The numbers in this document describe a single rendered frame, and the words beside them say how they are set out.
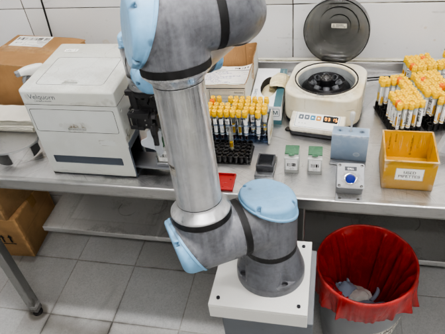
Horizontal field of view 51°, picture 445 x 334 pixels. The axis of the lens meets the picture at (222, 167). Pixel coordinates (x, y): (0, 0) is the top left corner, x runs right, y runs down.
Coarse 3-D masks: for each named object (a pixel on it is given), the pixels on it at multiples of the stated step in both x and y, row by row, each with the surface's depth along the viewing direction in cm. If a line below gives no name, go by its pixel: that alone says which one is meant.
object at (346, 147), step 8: (336, 128) 133; (344, 128) 132; (352, 128) 132; (360, 128) 132; (336, 136) 131; (344, 136) 130; (352, 136) 129; (360, 136) 129; (368, 136) 129; (336, 144) 133; (344, 144) 132; (352, 144) 131; (360, 144) 131; (336, 152) 135; (344, 152) 134; (352, 152) 133; (360, 152) 132; (336, 160) 136; (344, 160) 135; (352, 160) 135; (360, 160) 134
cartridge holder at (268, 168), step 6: (258, 156) 136; (264, 156) 138; (270, 156) 137; (276, 156) 139; (258, 162) 136; (264, 162) 138; (270, 162) 137; (276, 162) 138; (258, 168) 134; (264, 168) 134; (270, 168) 133; (258, 174) 134; (264, 174) 134; (270, 174) 133
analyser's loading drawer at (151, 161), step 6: (138, 156) 141; (144, 156) 141; (150, 156) 141; (156, 156) 135; (138, 162) 139; (144, 162) 139; (150, 162) 138; (156, 162) 136; (156, 168) 138; (162, 168) 137; (168, 168) 136
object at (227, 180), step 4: (220, 172) 137; (220, 176) 137; (224, 176) 136; (228, 176) 136; (232, 176) 136; (220, 180) 135; (224, 180) 135; (228, 180) 135; (232, 180) 135; (220, 184) 134; (224, 184) 134; (228, 184) 134; (232, 184) 133; (224, 188) 132; (228, 188) 132; (232, 188) 132
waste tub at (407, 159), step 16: (384, 144) 125; (400, 144) 132; (416, 144) 131; (432, 144) 126; (384, 160) 123; (400, 160) 120; (416, 160) 133; (432, 160) 124; (384, 176) 124; (400, 176) 123; (416, 176) 122; (432, 176) 121
